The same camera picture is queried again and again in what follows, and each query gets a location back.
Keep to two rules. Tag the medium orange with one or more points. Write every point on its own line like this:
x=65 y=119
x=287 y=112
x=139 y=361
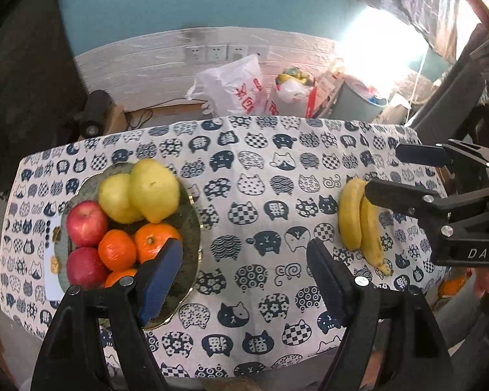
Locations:
x=117 y=251

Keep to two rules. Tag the large yellow-green pear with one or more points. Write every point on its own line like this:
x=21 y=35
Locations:
x=155 y=189

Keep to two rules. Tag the person's right hand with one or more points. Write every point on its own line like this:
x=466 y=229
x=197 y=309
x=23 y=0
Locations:
x=485 y=285

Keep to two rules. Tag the white plastic bag red print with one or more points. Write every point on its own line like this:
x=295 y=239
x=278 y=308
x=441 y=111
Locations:
x=232 y=89

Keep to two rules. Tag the dark curtain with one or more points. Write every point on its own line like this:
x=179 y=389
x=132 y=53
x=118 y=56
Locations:
x=20 y=69

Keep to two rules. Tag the white card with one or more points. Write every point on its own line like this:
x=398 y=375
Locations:
x=55 y=285

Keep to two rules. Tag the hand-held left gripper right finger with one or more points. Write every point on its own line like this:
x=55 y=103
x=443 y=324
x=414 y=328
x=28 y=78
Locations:
x=330 y=283

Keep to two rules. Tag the grey garment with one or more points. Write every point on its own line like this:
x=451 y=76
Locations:
x=456 y=321

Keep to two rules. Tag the red and white trash bag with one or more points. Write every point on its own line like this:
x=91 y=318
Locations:
x=293 y=95

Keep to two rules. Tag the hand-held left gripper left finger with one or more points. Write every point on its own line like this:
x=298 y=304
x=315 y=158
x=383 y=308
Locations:
x=161 y=283

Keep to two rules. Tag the cat print tablecloth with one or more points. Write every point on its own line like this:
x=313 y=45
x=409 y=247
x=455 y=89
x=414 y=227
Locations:
x=260 y=211

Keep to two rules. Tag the yellow banana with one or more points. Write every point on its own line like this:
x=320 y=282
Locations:
x=371 y=236
x=349 y=216

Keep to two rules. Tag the black chair frame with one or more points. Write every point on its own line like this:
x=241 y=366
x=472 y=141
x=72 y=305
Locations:
x=452 y=89

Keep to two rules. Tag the large red apple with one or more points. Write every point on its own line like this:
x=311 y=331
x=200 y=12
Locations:
x=85 y=268

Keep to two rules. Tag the grey window curtain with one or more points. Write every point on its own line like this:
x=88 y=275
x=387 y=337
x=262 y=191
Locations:
x=411 y=4

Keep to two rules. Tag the grey bin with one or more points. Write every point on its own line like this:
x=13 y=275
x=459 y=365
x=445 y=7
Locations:
x=358 y=104

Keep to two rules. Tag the small red apple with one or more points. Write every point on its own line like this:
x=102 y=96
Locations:
x=87 y=223

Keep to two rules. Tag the white wall socket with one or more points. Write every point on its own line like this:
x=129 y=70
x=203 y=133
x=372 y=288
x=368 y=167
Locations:
x=237 y=52
x=216 y=53
x=195 y=53

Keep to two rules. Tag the black device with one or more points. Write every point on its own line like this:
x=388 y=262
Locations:
x=91 y=112

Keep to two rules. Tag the green glass plate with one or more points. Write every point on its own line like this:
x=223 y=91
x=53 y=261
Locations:
x=190 y=252

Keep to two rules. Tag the orange round object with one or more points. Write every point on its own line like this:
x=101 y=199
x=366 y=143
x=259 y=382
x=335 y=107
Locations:
x=452 y=288

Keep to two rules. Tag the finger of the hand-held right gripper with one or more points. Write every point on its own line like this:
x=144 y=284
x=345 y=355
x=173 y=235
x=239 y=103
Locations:
x=395 y=193
x=421 y=154

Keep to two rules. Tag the small orange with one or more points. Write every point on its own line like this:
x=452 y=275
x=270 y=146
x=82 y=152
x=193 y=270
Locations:
x=120 y=278

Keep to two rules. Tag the small yellow-green pear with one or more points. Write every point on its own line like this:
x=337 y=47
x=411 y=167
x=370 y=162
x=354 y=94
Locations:
x=114 y=199

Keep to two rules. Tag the large orange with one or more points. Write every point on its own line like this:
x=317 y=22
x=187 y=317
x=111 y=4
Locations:
x=150 y=241

